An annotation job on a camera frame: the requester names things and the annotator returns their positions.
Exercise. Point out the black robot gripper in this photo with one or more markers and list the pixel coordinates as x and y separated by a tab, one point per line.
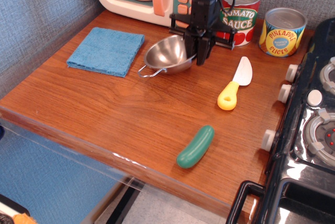
201	29

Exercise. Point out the small steel two-handled pan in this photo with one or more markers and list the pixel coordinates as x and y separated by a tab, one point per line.
167	56

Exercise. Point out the blue folded cloth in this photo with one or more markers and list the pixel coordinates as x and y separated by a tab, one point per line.
106	51

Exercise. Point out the tomato sauce can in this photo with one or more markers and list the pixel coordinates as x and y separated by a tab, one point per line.
240	15

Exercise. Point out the pineapple slices can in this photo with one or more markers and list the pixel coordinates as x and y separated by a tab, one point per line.
282	31

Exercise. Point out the green toy cucumber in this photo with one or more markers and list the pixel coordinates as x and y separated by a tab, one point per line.
197	148

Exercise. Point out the black toy stove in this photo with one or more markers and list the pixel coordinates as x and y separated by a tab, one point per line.
299	185

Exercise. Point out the yellow handled toy knife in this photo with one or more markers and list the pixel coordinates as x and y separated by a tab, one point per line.
227	99

